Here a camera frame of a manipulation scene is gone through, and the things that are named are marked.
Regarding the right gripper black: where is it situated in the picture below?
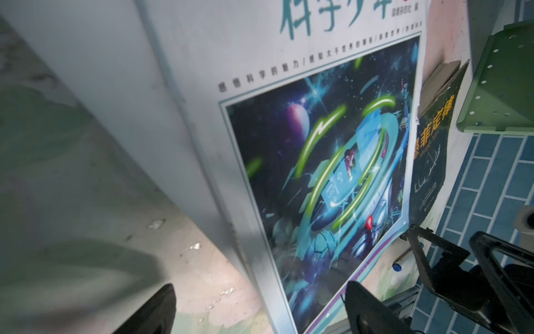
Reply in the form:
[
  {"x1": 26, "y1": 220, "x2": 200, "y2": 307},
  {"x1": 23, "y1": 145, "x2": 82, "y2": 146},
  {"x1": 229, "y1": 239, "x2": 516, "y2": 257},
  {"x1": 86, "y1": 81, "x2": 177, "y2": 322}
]
[{"x1": 401, "y1": 225, "x2": 533, "y2": 333}]

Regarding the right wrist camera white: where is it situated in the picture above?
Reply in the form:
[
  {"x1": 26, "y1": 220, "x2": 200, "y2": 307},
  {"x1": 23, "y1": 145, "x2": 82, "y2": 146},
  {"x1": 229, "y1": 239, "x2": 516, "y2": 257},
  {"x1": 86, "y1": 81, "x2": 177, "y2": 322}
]
[{"x1": 514, "y1": 205, "x2": 533, "y2": 239}]

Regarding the space cover science magazine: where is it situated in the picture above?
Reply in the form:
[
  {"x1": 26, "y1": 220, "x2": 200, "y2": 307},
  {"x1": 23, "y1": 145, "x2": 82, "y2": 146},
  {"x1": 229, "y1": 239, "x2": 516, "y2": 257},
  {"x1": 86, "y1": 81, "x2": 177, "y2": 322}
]
[{"x1": 136, "y1": 1, "x2": 428, "y2": 333}]

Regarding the green wooden shelf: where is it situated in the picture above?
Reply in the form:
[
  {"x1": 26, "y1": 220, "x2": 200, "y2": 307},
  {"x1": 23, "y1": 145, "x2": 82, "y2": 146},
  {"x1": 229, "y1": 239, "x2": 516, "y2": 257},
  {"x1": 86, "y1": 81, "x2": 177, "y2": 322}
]
[{"x1": 456, "y1": 19, "x2": 533, "y2": 136}]

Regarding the black book yellow title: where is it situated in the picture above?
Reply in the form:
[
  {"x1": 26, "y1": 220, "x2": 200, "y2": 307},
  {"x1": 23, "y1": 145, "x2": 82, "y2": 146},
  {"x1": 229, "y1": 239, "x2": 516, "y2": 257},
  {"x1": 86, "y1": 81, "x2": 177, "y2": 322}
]
[{"x1": 409, "y1": 61, "x2": 469, "y2": 225}]

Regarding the white La Dame book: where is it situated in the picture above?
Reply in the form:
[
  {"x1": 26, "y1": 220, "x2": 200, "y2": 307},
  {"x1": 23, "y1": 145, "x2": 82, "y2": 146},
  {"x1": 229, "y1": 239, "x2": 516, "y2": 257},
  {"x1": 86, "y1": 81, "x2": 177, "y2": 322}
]
[{"x1": 1, "y1": 1, "x2": 262, "y2": 325}]

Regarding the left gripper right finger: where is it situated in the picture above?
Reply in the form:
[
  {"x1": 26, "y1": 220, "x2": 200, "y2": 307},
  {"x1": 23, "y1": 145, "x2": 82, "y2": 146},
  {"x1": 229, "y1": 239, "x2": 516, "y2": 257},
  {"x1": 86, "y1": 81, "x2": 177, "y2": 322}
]
[{"x1": 344, "y1": 281, "x2": 413, "y2": 334}]

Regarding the blue white marker pen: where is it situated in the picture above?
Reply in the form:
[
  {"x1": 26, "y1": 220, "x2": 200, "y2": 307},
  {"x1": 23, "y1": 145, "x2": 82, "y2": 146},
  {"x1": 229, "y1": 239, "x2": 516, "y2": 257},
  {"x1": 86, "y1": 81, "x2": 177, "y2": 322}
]
[{"x1": 392, "y1": 249, "x2": 414, "y2": 272}]

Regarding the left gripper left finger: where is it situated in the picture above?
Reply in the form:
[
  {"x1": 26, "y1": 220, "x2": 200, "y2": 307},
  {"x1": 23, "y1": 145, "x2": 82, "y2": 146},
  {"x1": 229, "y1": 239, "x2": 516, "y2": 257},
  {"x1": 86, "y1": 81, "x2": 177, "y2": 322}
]
[{"x1": 113, "y1": 283, "x2": 177, "y2": 334}]

